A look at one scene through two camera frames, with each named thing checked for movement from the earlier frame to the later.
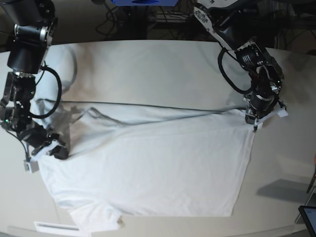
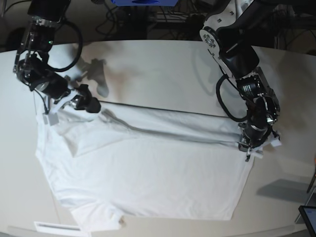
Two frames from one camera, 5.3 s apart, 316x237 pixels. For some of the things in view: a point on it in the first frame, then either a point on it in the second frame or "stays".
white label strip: (49, 227) stays
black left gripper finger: (59, 152) -> (87, 102)
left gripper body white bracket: (53, 143) -> (72, 95)
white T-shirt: (125, 160) stays
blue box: (144, 3) stays
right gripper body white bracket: (279, 111) -> (257, 151)
